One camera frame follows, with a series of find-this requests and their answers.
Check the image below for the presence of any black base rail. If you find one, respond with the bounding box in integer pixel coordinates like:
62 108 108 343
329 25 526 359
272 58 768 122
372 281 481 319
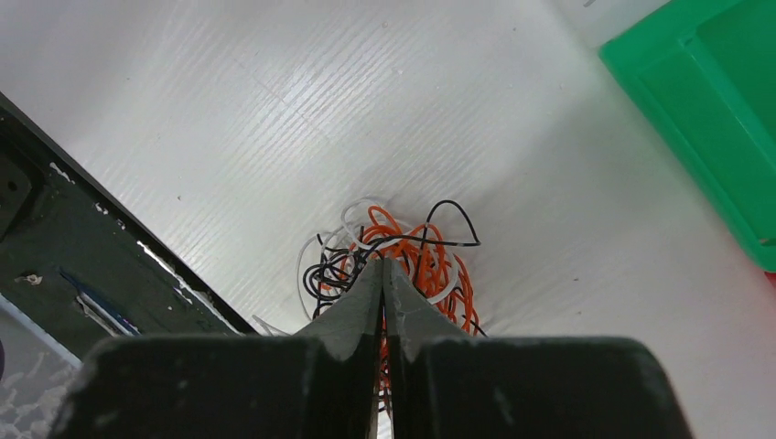
1 98 253 357

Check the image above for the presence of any white cable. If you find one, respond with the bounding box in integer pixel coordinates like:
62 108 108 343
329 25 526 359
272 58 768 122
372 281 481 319
253 197 460 337

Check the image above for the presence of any white slotted cable duct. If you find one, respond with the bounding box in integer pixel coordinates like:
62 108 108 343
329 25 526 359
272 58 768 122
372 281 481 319
1 298 81 438

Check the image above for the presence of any green plastic bin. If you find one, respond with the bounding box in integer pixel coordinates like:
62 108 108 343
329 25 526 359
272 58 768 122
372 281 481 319
599 1 775 272

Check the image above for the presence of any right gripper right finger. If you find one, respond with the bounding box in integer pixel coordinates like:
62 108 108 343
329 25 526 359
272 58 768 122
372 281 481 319
383 262 692 438

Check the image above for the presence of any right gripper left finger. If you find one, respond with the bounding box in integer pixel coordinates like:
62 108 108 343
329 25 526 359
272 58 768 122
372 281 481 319
49 262 383 438

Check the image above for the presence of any black cable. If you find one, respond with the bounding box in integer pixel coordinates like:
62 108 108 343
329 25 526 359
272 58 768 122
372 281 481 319
302 199 488 338

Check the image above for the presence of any orange cable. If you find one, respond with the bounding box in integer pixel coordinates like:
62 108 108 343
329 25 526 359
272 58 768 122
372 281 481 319
319 205 481 414

